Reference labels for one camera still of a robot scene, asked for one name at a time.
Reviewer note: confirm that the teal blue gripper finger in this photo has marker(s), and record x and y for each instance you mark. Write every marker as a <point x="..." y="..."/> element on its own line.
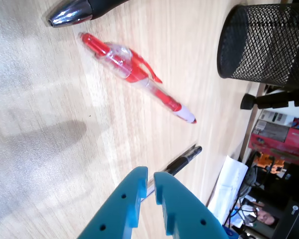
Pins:
<point x="114" y="214"/>
<point x="187" y="214"/>

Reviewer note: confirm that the black pen with silver tip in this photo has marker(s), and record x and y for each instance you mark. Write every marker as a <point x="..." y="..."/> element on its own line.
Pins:
<point x="72" y="12"/>

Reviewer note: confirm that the black computer case with logo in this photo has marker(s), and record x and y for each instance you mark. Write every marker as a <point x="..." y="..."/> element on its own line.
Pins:
<point x="294" y="219"/>

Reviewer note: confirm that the white paper sheet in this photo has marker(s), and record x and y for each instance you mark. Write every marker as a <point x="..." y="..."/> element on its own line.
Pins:
<point x="229" y="189"/>

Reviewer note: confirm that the black mesh pen holder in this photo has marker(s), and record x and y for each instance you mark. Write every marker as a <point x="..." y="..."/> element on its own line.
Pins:
<point x="264" y="44"/>

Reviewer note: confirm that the grey white printed box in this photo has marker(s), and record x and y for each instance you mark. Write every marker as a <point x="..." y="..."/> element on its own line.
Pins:
<point x="271" y="127"/>

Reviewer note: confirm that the person head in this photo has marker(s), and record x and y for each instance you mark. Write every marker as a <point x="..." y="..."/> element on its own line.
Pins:
<point x="265" y="216"/>

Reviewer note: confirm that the clear pen with black grip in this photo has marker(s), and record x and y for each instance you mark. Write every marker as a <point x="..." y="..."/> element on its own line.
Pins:
<point x="183" y="161"/>

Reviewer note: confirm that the red clear ballpoint pen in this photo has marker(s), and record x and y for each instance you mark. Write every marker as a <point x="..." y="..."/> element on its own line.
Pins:
<point x="137" y="73"/>

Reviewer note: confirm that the pink cardboard box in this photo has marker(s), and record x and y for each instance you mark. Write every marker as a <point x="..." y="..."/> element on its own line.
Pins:
<point x="289" y="147"/>

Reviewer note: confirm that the orange plastic item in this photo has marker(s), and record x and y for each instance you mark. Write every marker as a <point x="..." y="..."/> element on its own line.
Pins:
<point x="271" y="161"/>

